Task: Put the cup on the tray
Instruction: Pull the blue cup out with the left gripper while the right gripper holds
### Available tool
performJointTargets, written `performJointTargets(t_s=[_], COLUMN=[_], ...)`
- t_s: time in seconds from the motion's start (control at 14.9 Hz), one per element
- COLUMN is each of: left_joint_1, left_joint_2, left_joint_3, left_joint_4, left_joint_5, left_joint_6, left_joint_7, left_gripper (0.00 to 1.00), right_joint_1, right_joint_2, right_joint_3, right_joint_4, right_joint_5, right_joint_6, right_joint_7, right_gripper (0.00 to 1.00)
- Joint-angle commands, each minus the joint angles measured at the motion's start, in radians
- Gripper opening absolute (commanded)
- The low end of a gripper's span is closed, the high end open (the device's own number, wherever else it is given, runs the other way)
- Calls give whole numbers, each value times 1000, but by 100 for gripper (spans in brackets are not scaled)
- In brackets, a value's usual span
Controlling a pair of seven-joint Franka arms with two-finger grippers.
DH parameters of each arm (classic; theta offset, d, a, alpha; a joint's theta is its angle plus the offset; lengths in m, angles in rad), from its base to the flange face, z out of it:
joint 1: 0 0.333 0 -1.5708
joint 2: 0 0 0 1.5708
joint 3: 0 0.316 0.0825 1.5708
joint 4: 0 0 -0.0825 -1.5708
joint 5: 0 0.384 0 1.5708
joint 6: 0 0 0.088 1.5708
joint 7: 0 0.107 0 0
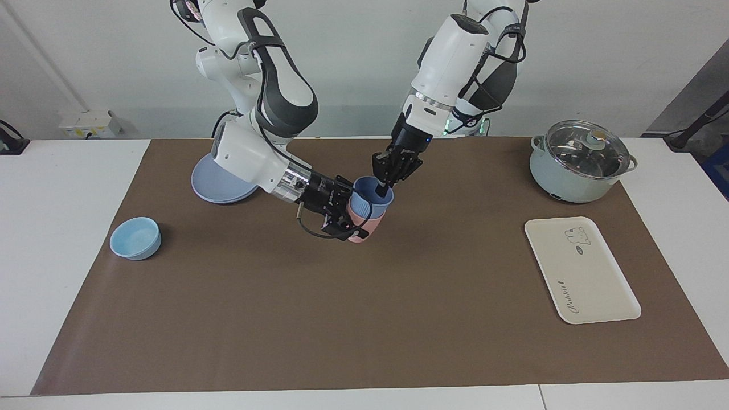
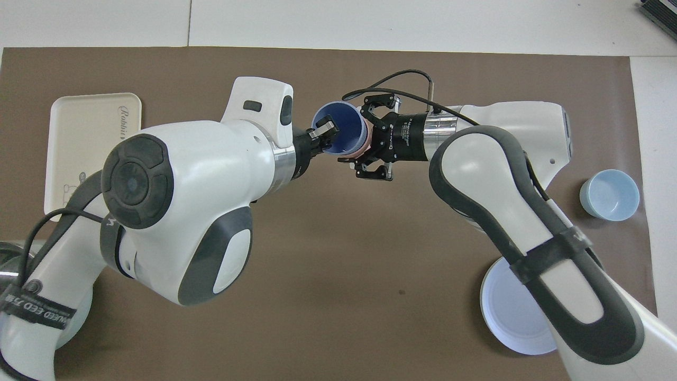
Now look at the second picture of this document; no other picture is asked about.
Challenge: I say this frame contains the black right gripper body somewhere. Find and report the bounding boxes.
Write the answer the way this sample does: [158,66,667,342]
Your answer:
[370,111,430,164]

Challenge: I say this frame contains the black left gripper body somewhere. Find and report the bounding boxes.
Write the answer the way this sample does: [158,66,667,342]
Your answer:
[292,129,324,180]

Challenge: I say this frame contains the blue cup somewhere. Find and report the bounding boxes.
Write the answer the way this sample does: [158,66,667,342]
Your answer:
[311,101,368,157]

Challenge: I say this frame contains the pink cup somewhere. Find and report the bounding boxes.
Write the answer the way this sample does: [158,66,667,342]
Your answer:
[352,124,373,159]

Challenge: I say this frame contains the cream tray with Rabbit print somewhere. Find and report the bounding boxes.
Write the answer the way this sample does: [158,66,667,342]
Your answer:
[44,93,143,222]

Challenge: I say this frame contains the brown table mat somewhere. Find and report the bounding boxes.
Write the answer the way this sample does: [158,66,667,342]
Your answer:
[0,47,658,381]

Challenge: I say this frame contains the pale blue plate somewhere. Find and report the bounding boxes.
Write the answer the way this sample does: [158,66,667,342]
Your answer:
[480,259,559,356]

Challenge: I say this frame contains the light blue bowl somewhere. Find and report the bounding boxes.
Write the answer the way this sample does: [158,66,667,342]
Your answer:
[579,169,641,222]

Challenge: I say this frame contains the pale green electric pot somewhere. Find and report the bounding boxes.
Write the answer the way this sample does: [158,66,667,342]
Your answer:
[0,241,94,370]

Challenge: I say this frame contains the grey ribbed device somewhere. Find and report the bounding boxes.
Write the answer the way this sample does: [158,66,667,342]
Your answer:
[637,0,677,27]

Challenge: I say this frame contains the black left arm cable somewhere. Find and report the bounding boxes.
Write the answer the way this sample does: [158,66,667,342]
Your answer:
[20,208,106,289]

